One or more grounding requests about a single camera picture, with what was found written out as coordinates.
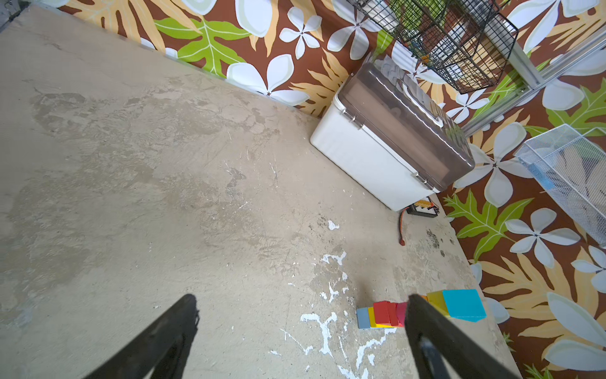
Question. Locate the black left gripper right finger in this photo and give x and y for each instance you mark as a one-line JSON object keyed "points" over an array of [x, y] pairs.
{"points": [[436, 342]]}

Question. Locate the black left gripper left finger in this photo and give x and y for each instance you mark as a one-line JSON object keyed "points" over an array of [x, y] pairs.
{"points": [[161, 350]]}

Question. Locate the teal roof block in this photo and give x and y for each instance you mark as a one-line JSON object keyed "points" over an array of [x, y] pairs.
{"points": [[464, 305]]}

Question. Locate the lime green cube block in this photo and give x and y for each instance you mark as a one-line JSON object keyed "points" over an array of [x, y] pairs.
{"points": [[437, 300]]}

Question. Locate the pink cylinder block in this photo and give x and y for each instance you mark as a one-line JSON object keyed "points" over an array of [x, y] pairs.
{"points": [[401, 313]]}

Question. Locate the red rectangular block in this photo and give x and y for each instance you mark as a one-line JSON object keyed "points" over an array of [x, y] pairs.
{"points": [[381, 314]]}

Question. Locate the red arch block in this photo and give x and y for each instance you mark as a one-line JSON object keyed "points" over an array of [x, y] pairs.
{"points": [[393, 316]]}

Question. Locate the light blue cube block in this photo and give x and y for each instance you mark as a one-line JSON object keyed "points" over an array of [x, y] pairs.
{"points": [[363, 318]]}

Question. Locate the white toolbox brown lid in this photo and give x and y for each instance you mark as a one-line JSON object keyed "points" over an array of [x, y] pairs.
{"points": [[385, 132]]}

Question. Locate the white wire basket right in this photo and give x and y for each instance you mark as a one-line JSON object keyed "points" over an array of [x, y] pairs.
{"points": [[571, 170]]}

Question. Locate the aluminium frame post right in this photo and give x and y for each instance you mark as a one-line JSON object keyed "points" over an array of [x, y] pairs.
{"points": [[535, 80]]}

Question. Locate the black wire basket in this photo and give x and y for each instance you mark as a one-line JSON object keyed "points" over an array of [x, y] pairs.
{"points": [[467, 43]]}

